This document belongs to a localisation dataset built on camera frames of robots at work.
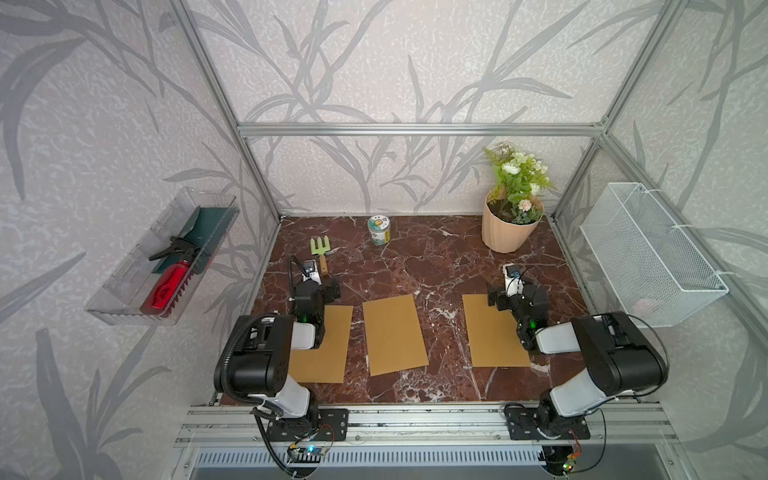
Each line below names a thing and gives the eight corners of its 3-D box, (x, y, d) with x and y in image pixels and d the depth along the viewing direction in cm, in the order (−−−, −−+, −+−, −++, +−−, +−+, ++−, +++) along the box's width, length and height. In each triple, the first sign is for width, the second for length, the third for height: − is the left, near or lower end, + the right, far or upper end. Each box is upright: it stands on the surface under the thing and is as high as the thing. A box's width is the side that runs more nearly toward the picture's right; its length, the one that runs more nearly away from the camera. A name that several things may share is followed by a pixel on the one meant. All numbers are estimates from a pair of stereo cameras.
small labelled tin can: (369, 245, 113) (367, 231, 107) (371, 230, 118) (369, 215, 112) (390, 245, 113) (389, 231, 107) (390, 230, 118) (390, 215, 112)
